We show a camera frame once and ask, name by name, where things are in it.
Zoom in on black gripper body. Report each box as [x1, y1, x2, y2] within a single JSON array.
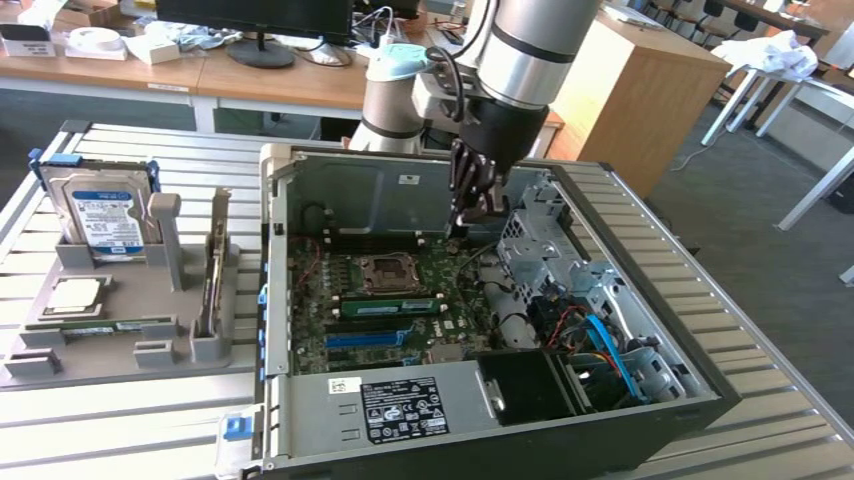
[[458, 96, 552, 174]]

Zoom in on black RAM slot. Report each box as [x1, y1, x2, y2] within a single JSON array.
[[320, 241, 430, 252], [317, 233, 428, 244]]

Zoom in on green RAM stick white label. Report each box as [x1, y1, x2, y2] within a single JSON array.
[[339, 295, 448, 320]]

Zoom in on metal disk bay cage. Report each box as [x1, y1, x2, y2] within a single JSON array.
[[495, 172, 590, 282]]

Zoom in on CPU socket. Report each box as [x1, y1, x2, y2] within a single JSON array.
[[355, 253, 427, 297]]

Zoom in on wooden cabinet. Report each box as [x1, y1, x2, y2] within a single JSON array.
[[544, 8, 734, 202]]

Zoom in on blue expansion slot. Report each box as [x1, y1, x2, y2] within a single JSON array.
[[324, 327, 412, 350]]

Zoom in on green motherboard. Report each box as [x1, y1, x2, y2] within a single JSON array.
[[285, 233, 510, 377]]

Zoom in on black office chair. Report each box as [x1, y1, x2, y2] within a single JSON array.
[[691, 0, 730, 50], [728, 8, 760, 47]]

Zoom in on graphics card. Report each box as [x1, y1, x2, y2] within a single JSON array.
[[197, 186, 235, 347]]

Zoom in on crumpled white plastic sheet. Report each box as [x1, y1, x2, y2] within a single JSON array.
[[708, 29, 819, 84]]

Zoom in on black computer monitor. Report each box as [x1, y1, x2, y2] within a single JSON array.
[[153, 0, 356, 70]]

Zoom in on open black PC case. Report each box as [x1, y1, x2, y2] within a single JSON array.
[[252, 142, 744, 480]]

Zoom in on grey power supply unit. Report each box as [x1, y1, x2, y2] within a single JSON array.
[[275, 370, 500, 460]]

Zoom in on hard disk in blue caddy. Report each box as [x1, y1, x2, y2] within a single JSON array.
[[28, 153, 163, 262]]

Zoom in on small white box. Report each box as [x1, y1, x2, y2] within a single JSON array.
[[125, 33, 183, 66]]

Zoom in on grey parts rack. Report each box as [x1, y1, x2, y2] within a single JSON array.
[[0, 187, 253, 390]]

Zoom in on blue case latch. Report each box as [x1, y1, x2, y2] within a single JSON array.
[[221, 414, 252, 444]]

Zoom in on wooden desk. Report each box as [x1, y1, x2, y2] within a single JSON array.
[[0, 7, 468, 135]]

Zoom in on white round device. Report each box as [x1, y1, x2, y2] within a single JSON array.
[[64, 26, 129, 62]]

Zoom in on CPU chip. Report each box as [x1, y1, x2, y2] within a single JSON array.
[[39, 276, 113, 320]]

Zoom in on cardboard box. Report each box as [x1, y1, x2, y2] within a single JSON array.
[[51, 0, 159, 37]]

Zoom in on white labelled box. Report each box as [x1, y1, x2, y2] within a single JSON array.
[[0, 22, 53, 58]]

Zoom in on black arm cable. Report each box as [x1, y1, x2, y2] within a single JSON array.
[[426, 46, 470, 123]]

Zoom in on black looped wire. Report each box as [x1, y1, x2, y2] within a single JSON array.
[[299, 201, 335, 237]]

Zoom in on thin red wire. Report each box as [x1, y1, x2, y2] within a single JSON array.
[[288, 238, 329, 297]]

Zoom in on blue flat wire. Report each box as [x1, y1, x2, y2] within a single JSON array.
[[584, 312, 643, 402]]

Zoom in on white frame table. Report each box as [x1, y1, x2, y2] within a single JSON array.
[[699, 63, 854, 232]]

